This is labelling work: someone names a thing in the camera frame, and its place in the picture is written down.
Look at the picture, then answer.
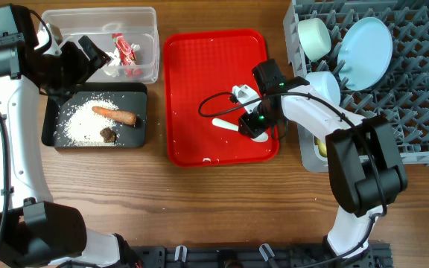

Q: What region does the white tissue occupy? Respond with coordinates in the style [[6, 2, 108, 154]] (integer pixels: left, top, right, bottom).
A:
[[102, 48, 122, 77]]

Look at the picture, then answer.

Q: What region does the white plastic spoon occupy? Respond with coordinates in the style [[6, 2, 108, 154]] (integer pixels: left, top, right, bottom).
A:
[[212, 118, 269, 143]]

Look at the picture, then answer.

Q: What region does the red snack wrapper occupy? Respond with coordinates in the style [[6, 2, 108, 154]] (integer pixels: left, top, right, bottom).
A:
[[112, 33, 142, 77]]

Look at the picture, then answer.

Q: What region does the white rice pile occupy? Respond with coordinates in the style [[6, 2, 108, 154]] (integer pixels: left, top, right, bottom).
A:
[[54, 92, 121, 147]]

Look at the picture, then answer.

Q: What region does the yellow plastic cup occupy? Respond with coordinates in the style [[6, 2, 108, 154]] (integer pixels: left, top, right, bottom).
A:
[[314, 138, 327, 157]]

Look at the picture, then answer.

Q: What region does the light blue bowl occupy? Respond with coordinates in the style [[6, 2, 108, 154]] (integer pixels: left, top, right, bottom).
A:
[[305, 71, 341, 106]]

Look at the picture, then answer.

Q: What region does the brown food lump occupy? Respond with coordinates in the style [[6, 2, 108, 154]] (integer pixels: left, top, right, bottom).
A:
[[100, 127, 117, 143]]

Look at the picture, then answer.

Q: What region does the mint green bowl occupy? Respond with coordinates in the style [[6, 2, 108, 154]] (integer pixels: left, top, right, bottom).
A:
[[298, 18, 331, 61]]

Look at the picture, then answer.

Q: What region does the light blue plate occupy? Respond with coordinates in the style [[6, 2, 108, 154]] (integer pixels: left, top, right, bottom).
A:
[[337, 17, 393, 91]]

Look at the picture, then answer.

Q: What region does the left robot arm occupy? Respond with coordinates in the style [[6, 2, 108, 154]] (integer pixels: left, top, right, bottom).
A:
[[0, 4, 136, 267]]

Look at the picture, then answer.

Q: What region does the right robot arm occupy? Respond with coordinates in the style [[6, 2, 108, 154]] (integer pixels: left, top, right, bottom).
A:
[[234, 60, 407, 259]]

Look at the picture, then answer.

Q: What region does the black waste tray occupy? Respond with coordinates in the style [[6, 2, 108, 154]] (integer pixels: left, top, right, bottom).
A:
[[41, 83, 148, 148]]

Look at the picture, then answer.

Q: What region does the grey dishwasher rack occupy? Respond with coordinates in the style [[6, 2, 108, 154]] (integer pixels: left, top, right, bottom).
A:
[[283, 0, 429, 165]]

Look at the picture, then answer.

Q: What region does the clear plastic storage box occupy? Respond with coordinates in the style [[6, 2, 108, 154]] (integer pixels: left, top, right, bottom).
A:
[[42, 7, 159, 84]]

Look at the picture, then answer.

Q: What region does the red plastic tray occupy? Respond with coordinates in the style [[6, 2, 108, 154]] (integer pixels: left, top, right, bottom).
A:
[[163, 29, 279, 168]]

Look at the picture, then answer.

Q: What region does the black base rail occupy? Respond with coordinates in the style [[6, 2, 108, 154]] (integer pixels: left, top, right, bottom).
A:
[[133, 243, 394, 268]]

